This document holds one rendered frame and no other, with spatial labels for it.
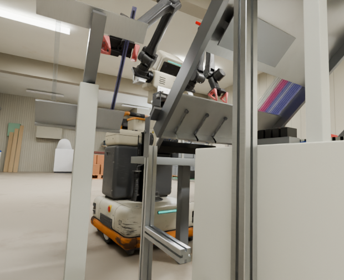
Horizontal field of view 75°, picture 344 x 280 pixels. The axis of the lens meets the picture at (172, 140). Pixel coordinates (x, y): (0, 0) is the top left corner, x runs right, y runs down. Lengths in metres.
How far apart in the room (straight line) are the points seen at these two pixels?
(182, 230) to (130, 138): 0.79
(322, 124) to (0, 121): 10.65
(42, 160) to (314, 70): 10.32
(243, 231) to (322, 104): 0.29
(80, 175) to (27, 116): 9.95
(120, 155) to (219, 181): 1.18
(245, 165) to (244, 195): 0.06
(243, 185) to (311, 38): 0.32
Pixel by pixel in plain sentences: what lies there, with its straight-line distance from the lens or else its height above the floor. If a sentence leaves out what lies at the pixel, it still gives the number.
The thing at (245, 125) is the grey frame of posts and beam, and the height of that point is 0.66.
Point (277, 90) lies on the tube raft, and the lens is 1.20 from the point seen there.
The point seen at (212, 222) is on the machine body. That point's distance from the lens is 0.66.
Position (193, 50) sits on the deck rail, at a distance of 0.82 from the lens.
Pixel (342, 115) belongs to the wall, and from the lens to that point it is 5.13.
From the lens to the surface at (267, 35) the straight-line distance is 0.92.
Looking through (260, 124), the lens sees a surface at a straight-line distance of 1.29.
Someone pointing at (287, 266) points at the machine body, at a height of 0.39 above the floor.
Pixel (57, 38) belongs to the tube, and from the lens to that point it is 0.90.
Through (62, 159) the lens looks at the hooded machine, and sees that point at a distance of 9.76.
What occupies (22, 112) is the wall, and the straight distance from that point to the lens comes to 10.75.
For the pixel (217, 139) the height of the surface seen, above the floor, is 0.70.
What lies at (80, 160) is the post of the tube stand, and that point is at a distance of 0.79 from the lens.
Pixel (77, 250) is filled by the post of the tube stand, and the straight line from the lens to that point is 0.84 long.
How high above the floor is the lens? 0.57
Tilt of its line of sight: 6 degrees up
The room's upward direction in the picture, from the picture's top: 2 degrees clockwise
